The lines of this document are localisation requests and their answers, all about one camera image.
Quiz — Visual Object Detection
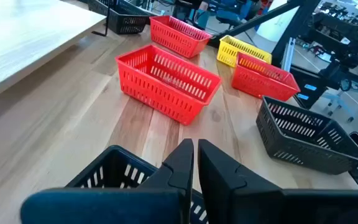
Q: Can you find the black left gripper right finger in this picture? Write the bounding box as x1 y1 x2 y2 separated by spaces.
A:
198 139 358 224

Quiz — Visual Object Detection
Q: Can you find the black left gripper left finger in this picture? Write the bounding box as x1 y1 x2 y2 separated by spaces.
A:
20 138 195 224

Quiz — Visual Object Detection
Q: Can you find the black plastic basket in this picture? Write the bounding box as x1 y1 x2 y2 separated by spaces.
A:
65 145 209 224
107 5 151 35
87 0 155 17
255 95 358 175

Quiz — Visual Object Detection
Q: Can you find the red plastic basket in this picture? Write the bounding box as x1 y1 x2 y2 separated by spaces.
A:
231 52 301 102
115 44 223 126
149 15 213 59

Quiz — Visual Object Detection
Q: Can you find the yellow plastic basket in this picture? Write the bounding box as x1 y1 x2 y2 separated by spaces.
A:
216 34 273 68

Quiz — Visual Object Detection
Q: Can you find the wooden shelf with black legs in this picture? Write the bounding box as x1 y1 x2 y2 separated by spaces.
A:
0 0 110 105

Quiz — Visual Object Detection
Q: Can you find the silver aluminium bar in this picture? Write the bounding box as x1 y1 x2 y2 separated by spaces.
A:
280 37 296 73

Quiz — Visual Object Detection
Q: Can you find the blue office chair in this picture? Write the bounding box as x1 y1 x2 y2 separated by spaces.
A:
214 0 260 30

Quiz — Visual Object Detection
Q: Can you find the black aluminium rig frame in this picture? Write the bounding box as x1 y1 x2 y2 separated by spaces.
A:
208 0 358 191

